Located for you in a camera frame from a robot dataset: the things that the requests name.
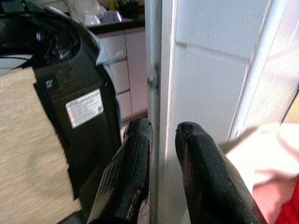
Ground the large white jug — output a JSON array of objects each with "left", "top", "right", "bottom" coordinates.
[{"left": 66, "top": 0, "right": 107, "bottom": 24}]

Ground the clear plastic container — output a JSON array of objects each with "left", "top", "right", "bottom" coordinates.
[{"left": 101, "top": 10, "right": 122, "bottom": 23}]

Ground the dark kitchen countertop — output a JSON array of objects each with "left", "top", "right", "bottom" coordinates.
[{"left": 85, "top": 18, "right": 146, "bottom": 35}]

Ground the grey metal pole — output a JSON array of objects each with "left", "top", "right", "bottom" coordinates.
[{"left": 144, "top": 0, "right": 162, "bottom": 224}]

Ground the beige woven cloth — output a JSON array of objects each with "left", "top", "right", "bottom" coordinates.
[{"left": 0, "top": 67, "right": 83, "bottom": 224}]

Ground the red garment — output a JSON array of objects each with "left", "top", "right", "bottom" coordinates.
[{"left": 279, "top": 179, "right": 299, "bottom": 224}]

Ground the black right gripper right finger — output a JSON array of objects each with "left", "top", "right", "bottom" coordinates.
[{"left": 174, "top": 120, "right": 267, "bottom": 224}]

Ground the white label sticker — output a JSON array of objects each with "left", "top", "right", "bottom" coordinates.
[{"left": 65, "top": 89, "right": 104, "bottom": 129}]

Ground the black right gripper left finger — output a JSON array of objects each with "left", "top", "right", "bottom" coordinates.
[{"left": 87, "top": 117, "right": 154, "bottom": 224}]

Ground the white drawer cabinet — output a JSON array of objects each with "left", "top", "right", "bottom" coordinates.
[{"left": 95, "top": 26, "right": 149, "bottom": 122}]

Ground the cream white garment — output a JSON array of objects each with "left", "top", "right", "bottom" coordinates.
[{"left": 218, "top": 123, "right": 299, "bottom": 194}]

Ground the white panel door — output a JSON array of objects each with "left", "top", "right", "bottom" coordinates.
[{"left": 160, "top": 0, "right": 299, "bottom": 224}]

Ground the pink garment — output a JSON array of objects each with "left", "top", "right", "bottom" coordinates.
[{"left": 251, "top": 167, "right": 299, "bottom": 224}]

